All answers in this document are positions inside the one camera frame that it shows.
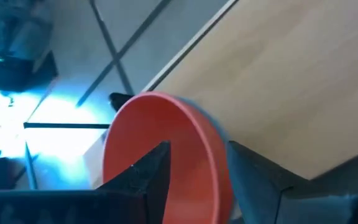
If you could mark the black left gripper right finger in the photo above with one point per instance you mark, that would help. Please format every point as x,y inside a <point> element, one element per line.
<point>259,193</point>

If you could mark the wooden shelf board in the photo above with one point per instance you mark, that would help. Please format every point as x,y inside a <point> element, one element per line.
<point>275,77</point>

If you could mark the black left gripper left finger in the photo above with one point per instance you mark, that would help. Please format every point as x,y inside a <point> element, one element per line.
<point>120,202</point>

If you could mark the black metal rig frame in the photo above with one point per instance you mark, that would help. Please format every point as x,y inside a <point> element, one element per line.
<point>67,125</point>

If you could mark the red bowl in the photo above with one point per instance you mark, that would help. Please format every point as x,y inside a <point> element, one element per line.
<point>182,161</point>

